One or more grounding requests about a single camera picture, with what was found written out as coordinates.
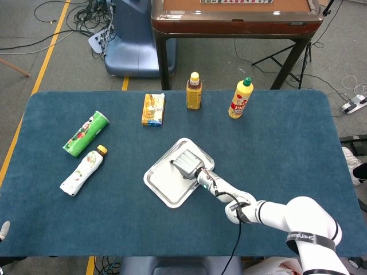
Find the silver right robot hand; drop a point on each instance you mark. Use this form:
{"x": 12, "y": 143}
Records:
{"x": 189, "y": 163}

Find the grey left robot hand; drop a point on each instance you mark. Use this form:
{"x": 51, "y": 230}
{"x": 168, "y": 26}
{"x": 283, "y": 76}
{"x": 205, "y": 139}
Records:
{"x": 4, "y": 230}

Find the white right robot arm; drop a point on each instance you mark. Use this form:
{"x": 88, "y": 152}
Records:
{"x": 272, "y": 212}

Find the stainless steel tray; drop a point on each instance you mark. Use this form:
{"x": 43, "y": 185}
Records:
{"x": 180, "y": 199}

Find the orange snack box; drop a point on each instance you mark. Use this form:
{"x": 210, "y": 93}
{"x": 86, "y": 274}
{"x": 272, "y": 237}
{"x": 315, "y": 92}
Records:
{"x": 153, "y": 110}

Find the yellow tea bottle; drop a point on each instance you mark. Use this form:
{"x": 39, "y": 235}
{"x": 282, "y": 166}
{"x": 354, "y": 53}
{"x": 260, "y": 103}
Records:
{"x": 194, "y": 97}

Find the yellow detergent bottle green cap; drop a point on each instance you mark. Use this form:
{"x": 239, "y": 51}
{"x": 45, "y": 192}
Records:
{"x": 240, "y": 100}

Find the blue table cloth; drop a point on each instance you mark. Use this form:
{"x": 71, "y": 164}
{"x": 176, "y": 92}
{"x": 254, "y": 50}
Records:
{"x": 86, "y": 223}

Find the white wrapped bottle yellow cap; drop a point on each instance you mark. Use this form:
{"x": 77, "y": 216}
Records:
{"x": 83, "y": 172}

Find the grey robot body base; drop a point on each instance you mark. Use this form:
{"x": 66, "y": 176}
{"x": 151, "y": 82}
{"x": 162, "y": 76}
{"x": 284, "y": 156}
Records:
{"x": 177, "y": 266}

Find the green chips can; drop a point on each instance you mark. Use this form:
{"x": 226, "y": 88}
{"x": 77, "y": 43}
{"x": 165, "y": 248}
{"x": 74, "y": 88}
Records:
{"x": 86, "y": 133}

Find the blue machine base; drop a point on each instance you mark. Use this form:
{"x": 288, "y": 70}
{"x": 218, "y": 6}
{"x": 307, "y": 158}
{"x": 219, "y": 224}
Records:
{"x": 129, "y": 54}

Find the white plastic bag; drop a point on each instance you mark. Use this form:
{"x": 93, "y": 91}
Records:
{"x": 272, "y": 266}

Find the brown mahjong table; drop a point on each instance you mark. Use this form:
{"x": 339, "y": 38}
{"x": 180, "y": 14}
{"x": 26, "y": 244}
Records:
{"x": 229, "y": 27}

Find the white power strip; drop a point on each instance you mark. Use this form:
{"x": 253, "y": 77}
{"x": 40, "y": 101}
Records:
{"x": 354, "y": 104}
{"x": 96, "y": 41}

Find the wooden stick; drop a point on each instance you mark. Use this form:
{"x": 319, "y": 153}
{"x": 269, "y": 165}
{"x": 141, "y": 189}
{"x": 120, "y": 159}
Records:
{"x": 17, "y": 69}

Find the white shoe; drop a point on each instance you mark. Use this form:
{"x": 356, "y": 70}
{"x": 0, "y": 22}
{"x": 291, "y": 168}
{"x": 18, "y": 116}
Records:
{"x": 351, "y": 163}

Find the black tripod stand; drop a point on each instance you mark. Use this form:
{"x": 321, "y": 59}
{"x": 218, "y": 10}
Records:
{"x": 308, "y": 53}

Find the black equipment base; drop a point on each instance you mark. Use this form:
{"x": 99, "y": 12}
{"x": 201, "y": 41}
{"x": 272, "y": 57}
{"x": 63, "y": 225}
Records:
{"x": 355, "y": 143}

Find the face-up mahjong tile row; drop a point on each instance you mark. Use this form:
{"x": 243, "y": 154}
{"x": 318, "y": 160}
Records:
{"x": 235, "y": 1}

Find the black trouser leg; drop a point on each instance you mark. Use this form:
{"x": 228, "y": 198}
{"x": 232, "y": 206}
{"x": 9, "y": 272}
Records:
{"x": 362, "y": 172}

